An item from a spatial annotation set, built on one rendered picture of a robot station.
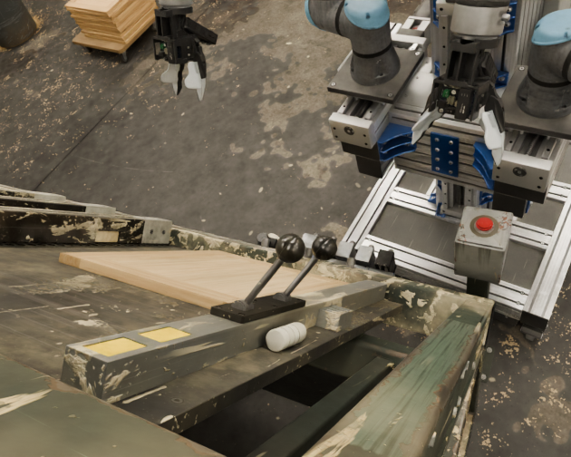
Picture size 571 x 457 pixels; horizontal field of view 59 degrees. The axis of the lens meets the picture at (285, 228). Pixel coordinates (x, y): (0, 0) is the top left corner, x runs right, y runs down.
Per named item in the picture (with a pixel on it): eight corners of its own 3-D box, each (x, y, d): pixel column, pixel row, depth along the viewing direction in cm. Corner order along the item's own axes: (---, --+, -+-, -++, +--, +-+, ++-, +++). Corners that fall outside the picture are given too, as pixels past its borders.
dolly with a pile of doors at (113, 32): (169, 24, 411) (145, -24, 379) (128, 66, 390) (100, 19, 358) (119, 16, 440) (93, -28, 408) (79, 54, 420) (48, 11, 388)
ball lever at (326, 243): (291, 311, 78) (345, 247, 75) (280, 314, 75) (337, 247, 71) (275, 294, 80) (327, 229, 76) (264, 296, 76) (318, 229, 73)
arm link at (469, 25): (465, -1, 79) (519, 4, 75) (459, 30, 81) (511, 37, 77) (447, 4, 73) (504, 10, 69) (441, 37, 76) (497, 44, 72)
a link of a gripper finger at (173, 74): (155, 93, 125) (159, 58, 119) (172, 88, 129) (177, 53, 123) (164, 99, 124) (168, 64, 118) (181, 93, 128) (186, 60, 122)
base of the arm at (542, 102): (527, 74, 137) (531, 43, 130) (588, 83, 130) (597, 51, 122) (508, 111, 132) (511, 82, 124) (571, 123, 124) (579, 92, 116)
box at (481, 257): (508, 249, 141) (514, 211, 127) (498, 286, 136) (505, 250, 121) (463, 241, 146) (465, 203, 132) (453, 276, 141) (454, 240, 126)
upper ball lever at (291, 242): (254, 322, 68) (315, 247, 64) (239, 325, 64) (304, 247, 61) (236, 302, 69) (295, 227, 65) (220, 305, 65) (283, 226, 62)
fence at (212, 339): (383, 299, 128) (387, 284, 128) (100, 408, 42) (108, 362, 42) (365, 294, 130) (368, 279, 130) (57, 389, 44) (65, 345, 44)
